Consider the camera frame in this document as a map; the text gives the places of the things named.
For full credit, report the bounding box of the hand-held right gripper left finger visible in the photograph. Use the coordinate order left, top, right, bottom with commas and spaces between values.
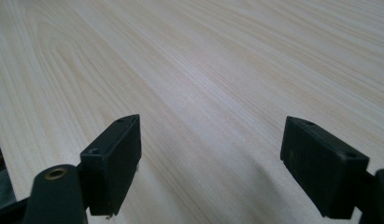
79, 114, 143, 217

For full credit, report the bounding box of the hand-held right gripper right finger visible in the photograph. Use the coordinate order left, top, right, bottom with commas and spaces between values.
279, 116, 370, 220

